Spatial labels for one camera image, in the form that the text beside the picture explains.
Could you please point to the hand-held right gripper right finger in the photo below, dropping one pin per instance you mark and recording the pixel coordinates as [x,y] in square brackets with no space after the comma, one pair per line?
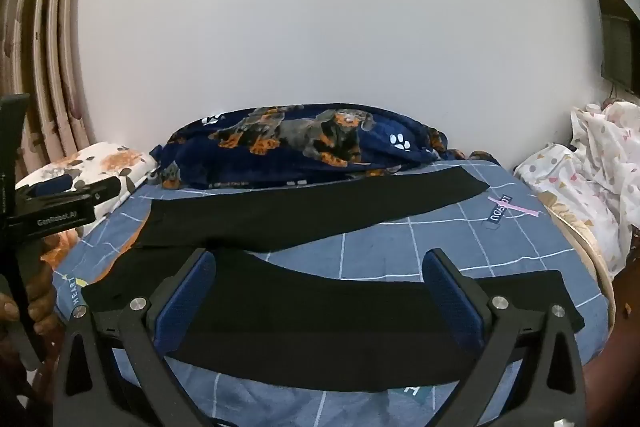
[456,307]

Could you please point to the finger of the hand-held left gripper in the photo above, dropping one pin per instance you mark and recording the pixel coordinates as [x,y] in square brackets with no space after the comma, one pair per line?
[80,196]

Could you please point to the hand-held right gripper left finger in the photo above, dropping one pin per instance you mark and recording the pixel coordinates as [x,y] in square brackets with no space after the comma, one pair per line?
[184,307]

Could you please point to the black pants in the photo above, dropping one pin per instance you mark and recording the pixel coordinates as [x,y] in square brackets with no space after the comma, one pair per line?
[300,317]

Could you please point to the person's left hand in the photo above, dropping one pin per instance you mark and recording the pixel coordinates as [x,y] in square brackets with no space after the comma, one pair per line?
[44,292]

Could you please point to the white floral pillow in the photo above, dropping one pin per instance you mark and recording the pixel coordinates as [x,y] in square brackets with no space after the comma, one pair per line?
[100,162]

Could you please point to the blue checked bed sheet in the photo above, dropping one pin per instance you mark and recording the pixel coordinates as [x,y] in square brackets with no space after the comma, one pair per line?
[380,252]

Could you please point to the beige patterned curtain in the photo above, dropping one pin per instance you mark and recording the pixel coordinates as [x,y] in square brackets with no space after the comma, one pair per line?
[50,57]

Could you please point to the beige mattress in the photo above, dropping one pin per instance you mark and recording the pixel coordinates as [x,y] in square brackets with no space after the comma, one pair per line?
[595,257]

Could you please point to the navy dog print blanket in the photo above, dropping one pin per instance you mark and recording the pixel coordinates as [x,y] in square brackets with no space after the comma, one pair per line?
[280,157]

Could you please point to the white dotted quilt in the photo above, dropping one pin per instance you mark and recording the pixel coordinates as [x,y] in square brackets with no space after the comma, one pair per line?
[595,177]

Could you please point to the dark wall screen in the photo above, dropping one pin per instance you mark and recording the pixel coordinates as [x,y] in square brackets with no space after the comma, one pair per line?
[617,47]

